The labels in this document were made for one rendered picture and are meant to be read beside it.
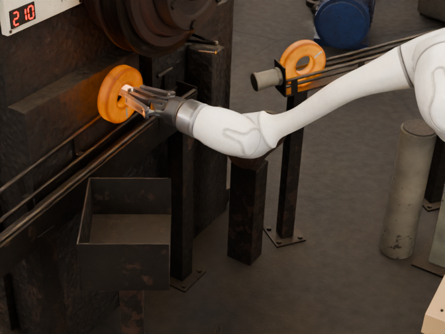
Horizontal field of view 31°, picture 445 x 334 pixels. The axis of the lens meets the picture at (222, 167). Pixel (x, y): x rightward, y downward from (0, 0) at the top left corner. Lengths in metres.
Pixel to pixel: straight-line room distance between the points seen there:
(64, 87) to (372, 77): 0.79
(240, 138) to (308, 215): 1.23
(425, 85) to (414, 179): 1.13
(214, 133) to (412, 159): 0.96
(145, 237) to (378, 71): 0.69
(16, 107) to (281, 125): 0.66
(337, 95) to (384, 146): 1.73
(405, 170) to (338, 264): 0.43
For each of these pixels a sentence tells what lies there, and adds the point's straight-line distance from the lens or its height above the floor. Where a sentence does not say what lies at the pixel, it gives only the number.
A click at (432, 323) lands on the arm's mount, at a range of 2.16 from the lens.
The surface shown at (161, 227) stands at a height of 0.60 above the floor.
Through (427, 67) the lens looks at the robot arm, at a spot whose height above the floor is 1.13.
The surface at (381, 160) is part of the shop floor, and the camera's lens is 3.50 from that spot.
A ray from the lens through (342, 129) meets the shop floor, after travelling 3.69.
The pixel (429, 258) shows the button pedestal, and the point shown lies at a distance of 2.96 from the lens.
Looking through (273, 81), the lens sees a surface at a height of 0.67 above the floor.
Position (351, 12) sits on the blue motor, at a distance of 4.25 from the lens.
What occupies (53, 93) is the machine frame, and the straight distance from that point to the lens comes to 2.08.
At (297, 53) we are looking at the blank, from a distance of 2.58.
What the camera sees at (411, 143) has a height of 0.49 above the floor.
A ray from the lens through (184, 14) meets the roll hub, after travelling 2.11.
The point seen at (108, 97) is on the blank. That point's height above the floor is 0.85.
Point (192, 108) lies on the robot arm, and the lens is 1.99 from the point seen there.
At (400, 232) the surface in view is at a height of 0.12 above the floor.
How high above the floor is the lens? 1.84
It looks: 33 degrees down
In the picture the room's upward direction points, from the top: 2 degrees clockwise
